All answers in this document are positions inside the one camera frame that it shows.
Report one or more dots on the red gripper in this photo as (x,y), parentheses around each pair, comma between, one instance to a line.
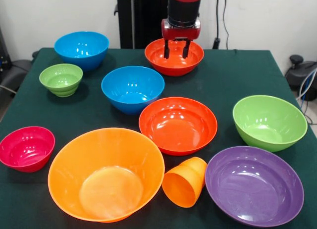
(180,32)

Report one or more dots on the red-orange plastic bowl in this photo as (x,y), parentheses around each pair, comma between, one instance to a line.
(173,68)
(178,130)

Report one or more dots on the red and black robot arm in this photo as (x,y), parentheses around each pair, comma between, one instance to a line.
(184,11)

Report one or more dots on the dark green tablecloth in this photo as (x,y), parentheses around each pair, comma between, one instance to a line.
(223,77)

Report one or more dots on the blue plastic bowl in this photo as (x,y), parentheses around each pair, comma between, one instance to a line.
(132,103)
(81,58)

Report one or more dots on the large green plastic bowl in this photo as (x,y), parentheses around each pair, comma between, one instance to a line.
(270,125)

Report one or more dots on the small green plastic bowl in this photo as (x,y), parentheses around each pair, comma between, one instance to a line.
(60,90)

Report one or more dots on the black wheeled base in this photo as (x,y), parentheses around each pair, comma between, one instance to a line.
(297,75)
(15,73)

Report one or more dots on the large orange plastic bowl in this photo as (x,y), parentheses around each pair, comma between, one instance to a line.
(106,164)

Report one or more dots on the orange plastic cup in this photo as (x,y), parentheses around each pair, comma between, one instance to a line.
(183,187)

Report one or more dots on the purple plastic bowl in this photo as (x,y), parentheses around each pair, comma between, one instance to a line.
(253,187)

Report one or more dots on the pink plastic bowl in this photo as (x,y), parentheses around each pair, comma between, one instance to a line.
(27,149)

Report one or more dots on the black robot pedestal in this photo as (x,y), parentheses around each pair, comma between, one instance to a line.
(143,16)

